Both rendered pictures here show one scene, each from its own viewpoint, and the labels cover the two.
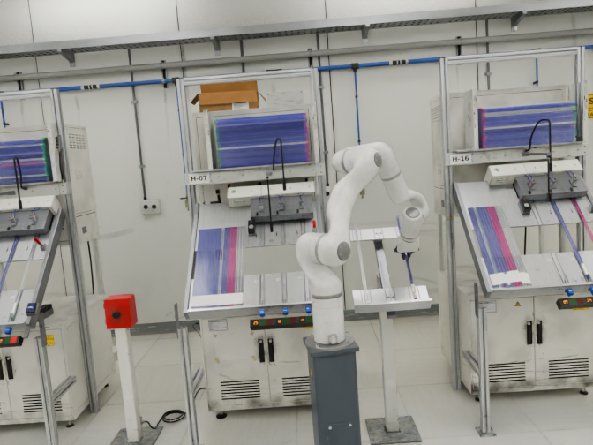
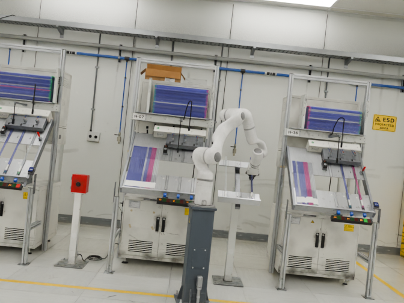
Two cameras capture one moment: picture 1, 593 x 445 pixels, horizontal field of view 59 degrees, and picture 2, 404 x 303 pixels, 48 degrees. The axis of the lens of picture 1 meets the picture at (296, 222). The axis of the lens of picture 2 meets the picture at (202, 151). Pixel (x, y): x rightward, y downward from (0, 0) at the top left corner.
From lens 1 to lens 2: 133 cm
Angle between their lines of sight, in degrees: 7
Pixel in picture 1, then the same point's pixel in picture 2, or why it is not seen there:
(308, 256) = (198, 157)
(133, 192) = (83, 125)
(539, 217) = (331, 172)
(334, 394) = (199, 231)
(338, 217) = (217, 140)
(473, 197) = (296, 156)
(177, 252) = (104, 171)
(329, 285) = (207, 174)
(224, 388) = (130, 244)
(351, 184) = (227, 125)
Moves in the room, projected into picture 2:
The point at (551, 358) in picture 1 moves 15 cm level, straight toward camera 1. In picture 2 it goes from (327, 258) to (325, 261)
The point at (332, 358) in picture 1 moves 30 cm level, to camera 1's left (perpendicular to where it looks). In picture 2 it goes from (202, 212) to (159, 208)
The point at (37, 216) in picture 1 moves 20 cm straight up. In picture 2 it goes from (39, 121) to (41, 98)
